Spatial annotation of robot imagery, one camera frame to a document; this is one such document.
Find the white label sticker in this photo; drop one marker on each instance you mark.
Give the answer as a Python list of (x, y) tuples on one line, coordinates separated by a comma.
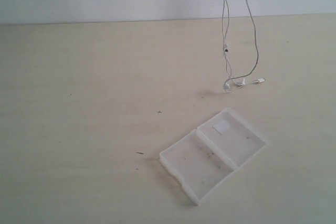
[(222, 126)]

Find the clear plastic storage case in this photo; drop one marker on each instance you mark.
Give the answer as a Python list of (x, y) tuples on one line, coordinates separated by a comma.
[(204, 159)]

